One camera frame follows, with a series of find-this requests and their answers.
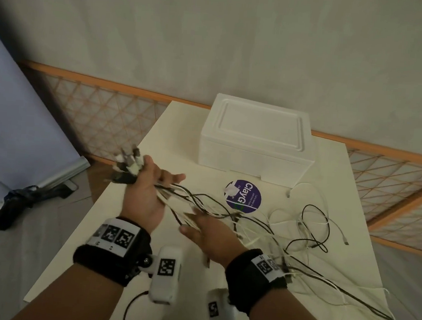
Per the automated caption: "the black wristband with markers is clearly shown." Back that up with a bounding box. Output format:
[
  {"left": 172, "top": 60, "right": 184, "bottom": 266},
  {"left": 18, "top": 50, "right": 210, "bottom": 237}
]
[
  {"left": 71, "top": 213, "right": 155, "bottom": 290},
  {"left": 221, "top": 246, "right": 292, "bottom": 320}
]

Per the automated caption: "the purple round sticker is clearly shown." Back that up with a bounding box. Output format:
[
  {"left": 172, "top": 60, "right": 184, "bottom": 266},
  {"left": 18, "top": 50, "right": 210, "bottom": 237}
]
[{"left": 224, "top": 178, "right": 264, "bottom": 217}]

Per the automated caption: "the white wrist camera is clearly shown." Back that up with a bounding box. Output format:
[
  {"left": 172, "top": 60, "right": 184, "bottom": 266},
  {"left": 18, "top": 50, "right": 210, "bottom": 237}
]
[
  {"left": 204, "top": 287, "right": 239, "bottom": 320},
  {"left": 146, "top": 245, "right": 184, "bottom": 306}
]

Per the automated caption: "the white foam box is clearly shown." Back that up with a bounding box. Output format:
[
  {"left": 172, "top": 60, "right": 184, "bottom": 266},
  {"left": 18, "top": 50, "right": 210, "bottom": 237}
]
[{"left": 196, "top": 92, "right": 322, "bottom": 190}]

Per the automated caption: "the person's left hand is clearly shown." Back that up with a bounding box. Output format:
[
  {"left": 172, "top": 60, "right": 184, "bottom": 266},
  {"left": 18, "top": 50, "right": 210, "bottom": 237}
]
[{"left": 118, "top": 153, "right": 188, "bottom": 237}]

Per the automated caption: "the black right wristband with markers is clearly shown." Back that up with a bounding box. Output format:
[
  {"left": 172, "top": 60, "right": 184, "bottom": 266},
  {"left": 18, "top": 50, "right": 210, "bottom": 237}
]
[{"left": 221, "top": 246, "right": 292, "bottom": 320}]

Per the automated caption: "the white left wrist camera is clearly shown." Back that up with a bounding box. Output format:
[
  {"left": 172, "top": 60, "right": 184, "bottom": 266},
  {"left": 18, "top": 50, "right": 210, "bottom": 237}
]
[{"left": 146, "top": 245, "right": 184, "bottom": 306}]

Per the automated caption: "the person's right hand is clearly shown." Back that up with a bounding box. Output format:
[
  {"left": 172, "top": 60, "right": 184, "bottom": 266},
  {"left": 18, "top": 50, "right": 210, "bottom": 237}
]
[{"left": 176, "top": 211, "right": 251, "bottom": 270}]

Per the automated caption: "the dark folded umbrella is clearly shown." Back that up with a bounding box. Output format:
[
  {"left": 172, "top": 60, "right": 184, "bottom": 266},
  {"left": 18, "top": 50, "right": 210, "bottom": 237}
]
[{"left": 0, "top": 176, "right": 79, "bottom": 239}]

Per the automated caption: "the tangle of black white cables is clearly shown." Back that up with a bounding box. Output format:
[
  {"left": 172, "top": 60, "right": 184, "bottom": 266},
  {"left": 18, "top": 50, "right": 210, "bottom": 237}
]
[{"left": 95, "top": 142, "right": 412, "bottom": 320}]

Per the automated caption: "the blue board with silver frame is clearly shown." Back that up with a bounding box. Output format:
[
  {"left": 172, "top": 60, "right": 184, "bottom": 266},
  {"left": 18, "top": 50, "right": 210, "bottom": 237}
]
[{"left": 0, "top": 22, "right": 103, "bottom": 248}]

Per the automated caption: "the black left camera cable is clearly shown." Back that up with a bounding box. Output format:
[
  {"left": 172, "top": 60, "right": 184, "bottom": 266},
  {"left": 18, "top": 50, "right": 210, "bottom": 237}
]
[{"left": 122, "top": 288, "right": 149, "bottom": 320}]

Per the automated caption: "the long orange lattice fence panel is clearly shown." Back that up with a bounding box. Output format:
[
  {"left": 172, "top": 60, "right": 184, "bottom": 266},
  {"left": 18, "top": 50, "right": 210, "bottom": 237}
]
[{"left": 11, "top": 59, "right": 422, "bottom": 206}]

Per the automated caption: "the short orange lattice fence panel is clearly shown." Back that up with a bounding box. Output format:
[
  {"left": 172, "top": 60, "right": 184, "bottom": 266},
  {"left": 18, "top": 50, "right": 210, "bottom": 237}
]
[{"left": 365, "top": 171, "right": 422, "bottom": 255}]

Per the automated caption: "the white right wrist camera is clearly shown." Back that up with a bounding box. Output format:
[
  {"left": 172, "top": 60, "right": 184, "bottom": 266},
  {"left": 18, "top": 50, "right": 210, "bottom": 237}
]
[{"left": 204, "top": 287, "right": 239, "bottom": 320}]

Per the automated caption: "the person's left forearm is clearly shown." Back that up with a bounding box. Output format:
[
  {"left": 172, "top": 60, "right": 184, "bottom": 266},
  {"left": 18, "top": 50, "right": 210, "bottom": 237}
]
[{"left": 11, "top": 248, "right": 129, "bottom": 320}]

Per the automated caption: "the black left wristband with markers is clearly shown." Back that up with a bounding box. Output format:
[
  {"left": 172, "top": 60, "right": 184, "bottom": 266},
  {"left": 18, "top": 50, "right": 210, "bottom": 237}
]
[{"left": 71, "top": 213, "right": 155, "bottom": 290}]

